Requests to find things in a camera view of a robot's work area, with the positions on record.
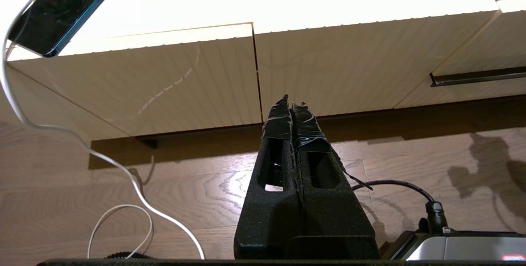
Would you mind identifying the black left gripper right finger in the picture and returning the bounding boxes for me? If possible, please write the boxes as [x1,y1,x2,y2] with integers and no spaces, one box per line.
[291,102,379,258]

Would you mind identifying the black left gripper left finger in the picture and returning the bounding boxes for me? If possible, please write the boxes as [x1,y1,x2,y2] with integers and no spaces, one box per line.
[235,95,305,258]

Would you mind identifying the cream drawer with bar handle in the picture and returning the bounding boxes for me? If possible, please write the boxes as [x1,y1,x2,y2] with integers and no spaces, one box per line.
[394,0,526,110]

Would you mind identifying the grey metal device housing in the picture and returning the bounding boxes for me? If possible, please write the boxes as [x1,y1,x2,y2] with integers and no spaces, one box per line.
[380,227,526,263]

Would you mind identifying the black smartphone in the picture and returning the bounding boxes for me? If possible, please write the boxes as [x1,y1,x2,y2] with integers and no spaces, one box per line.
[7,0,123,58]

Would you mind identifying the black cable with plug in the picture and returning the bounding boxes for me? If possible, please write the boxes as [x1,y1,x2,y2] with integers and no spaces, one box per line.
[351,179,449,234]

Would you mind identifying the white charging cable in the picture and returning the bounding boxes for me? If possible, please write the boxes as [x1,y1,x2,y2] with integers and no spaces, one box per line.
[0,0,206,260]

